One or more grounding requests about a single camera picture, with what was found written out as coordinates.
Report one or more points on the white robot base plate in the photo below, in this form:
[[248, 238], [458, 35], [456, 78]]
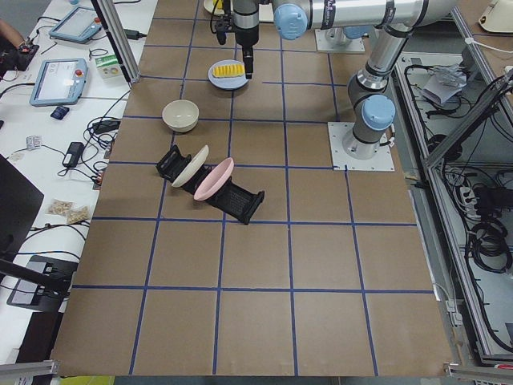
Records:
[[348, 154]]

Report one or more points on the green white small box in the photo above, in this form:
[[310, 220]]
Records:
[[108, 66]]

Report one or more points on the far blue teach pendant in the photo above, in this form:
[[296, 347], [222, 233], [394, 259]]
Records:
[[78, 26]]

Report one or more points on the black monitor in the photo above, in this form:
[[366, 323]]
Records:
[[20, 204]]

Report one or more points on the near blue teach pendant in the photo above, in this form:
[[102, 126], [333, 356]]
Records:
[[59, 82]]

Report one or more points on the cream round plate far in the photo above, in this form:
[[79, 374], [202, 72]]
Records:
[[214, 6]]

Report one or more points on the aluminium frame post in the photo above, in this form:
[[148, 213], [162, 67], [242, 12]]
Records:
[[111, 23]]

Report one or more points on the blue teach pendant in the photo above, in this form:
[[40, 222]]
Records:
[[78, 26], [59, 82]]

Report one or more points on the black monitor stand base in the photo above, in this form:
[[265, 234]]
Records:
[[42, 285]]

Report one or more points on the white tray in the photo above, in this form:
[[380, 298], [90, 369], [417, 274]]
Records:
[[266, 13]]

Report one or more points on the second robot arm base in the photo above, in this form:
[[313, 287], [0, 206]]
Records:
[[342, 36]]

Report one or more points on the pink plate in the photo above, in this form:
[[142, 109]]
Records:
[[213, 182]]

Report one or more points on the black dish rack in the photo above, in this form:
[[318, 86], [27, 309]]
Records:
[[231, 198]]

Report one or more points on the bag of wooden pieces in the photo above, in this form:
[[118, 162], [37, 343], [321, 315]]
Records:
[[73, 214]]

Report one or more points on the blue plate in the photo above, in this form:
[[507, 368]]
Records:
[[229, 83]]

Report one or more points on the yellow bread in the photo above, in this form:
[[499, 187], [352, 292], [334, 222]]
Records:
[[228, 70]]

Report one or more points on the beige bowl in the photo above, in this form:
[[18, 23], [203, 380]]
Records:
[[181, 115]]

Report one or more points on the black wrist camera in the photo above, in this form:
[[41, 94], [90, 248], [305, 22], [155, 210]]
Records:
[[222, 27]]

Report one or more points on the black power adapter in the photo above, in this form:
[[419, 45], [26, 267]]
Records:
[[73, 154]]

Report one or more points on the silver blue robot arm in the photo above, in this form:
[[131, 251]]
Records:
[[396, 20]]

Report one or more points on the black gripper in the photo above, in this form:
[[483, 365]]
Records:
[[247, 35]]

